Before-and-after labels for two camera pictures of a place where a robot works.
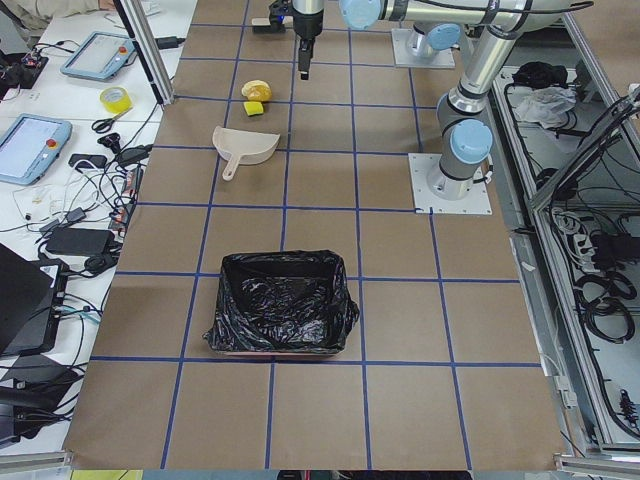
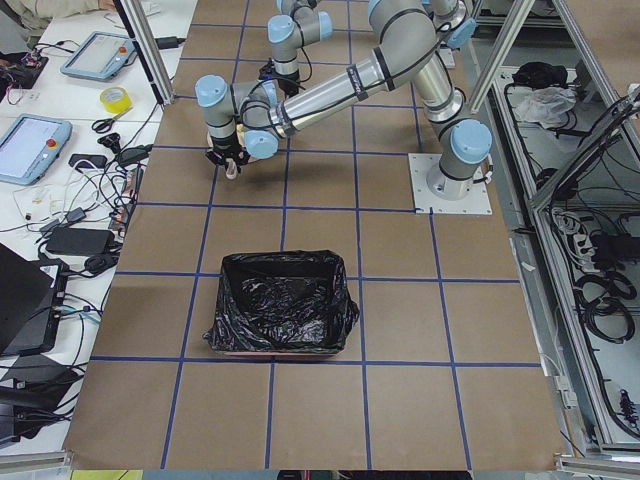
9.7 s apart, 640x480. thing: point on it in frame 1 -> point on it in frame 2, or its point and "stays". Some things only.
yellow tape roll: x=116 y=99 stays
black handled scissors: x=102 y=125 stays
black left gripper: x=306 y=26 -> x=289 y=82
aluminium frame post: x=143 y=39 stays
